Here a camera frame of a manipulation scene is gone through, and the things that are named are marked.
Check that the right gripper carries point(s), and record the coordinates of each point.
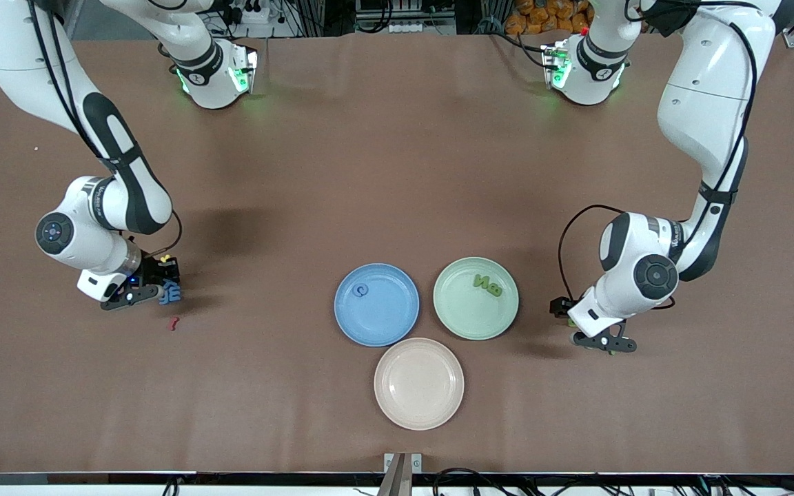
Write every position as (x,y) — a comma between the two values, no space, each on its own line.
(155,271)

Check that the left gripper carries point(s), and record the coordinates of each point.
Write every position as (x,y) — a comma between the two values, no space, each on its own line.
(562,306)

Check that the blue foam letter E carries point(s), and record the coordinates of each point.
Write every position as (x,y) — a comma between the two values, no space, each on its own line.
(175,295)

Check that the green foam letter N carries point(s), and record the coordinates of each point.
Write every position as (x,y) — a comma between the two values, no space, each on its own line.
(482,280)

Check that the blue foam letter c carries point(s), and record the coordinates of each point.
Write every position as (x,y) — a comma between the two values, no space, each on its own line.
(356,291)

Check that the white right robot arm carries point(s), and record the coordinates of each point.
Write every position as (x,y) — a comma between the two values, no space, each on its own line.
(18,62)

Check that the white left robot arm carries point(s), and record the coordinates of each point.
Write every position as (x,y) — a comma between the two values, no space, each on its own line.
(707,83)

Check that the red foam letter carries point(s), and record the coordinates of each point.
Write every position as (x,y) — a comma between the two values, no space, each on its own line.
(173,324)

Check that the light green round plate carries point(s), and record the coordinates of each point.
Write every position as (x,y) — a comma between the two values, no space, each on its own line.
(466,313)

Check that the beige round plate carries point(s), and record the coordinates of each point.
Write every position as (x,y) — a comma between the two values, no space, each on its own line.
(418,384)

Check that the blue round plate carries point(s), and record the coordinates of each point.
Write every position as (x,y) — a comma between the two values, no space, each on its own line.
(383,317)

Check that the white power strip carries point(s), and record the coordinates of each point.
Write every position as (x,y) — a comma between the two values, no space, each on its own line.
(249,12)
(407,27)

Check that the orange items pile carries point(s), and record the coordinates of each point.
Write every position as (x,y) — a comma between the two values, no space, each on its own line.
(542,17)

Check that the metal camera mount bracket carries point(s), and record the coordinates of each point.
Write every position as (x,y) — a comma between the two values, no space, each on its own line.
(402,475)

